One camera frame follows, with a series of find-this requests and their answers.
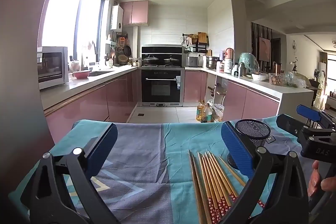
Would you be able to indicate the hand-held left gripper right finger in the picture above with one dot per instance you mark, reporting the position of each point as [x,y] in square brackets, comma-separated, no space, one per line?
[236,146]

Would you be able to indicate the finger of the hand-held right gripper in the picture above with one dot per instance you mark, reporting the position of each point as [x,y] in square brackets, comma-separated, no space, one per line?
[309,112]
[288,124]

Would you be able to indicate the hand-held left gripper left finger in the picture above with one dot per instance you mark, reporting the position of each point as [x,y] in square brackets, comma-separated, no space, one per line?
[103,146]

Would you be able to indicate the black mesh utensil holder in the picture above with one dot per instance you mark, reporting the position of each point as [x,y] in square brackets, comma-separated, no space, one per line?
[256,132]

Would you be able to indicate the bundle of wooden chopsticks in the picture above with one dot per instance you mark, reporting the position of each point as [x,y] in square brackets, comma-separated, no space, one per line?
[214,182]

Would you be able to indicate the person's right hand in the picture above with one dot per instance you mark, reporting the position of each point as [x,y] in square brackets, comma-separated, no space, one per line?
[313,182]

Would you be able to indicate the plastic bag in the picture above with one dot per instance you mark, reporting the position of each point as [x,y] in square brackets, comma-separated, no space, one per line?
[218,111]

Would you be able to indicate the cooking oil bottles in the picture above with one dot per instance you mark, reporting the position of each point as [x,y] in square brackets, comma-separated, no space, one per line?
[206,115]

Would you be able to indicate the pink base cabinet run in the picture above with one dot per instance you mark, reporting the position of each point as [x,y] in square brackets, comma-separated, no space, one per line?
[89,103]
[244,103]

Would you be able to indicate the blue patterned tablecloth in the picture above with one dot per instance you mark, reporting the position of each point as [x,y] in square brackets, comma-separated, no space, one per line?
[147,161]

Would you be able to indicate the glass jar of snacks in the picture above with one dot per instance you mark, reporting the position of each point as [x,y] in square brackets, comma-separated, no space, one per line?
[276,79]

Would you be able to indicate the yellow cooking oil bottle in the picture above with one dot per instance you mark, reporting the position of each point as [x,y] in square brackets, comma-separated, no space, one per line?
[200,112]

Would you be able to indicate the white bowl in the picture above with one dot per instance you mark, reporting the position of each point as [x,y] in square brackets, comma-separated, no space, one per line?
[259,77]

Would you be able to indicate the green dome food cover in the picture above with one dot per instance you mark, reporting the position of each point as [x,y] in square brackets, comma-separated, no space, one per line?
[248,62]

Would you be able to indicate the pink bowl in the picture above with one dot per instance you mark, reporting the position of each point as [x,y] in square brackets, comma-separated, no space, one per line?
[81,74]

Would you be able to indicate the built-in black oven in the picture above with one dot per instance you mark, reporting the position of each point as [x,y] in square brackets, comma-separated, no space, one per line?
[161,87]

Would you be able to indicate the steel stock pot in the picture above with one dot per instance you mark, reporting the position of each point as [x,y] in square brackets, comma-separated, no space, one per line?
[212,62]

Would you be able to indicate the small steel kettle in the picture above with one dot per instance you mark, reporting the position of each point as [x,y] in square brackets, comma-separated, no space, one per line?
[136,62]

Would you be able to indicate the pink electric kettle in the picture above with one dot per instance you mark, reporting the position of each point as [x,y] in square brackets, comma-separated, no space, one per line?
[229,53]

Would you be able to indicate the silver toaster oven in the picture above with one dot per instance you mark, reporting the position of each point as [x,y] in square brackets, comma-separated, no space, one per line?
[51,66]

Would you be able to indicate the hanging black frying pan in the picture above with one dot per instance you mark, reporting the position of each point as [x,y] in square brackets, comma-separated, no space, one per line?
[127,50]

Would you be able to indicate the black wok with lid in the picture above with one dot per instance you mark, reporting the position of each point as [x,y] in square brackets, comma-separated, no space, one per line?
[172,60]
[151,59]

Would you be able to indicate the black range hood stove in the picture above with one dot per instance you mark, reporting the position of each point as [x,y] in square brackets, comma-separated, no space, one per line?
[161,50]

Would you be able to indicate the white water heater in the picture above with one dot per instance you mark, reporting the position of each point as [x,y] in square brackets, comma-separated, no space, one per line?
[116,18]

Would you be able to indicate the kitchen window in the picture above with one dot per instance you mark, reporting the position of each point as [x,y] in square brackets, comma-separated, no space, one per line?
[68,11]

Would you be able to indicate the framed wall picture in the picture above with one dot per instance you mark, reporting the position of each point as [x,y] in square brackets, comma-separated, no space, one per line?
[264,49]

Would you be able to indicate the black wall rack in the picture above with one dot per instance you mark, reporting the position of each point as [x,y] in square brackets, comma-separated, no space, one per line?
[200,44]

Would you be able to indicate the pink wall cabinet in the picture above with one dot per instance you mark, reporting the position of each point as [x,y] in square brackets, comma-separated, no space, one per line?
[135,12]

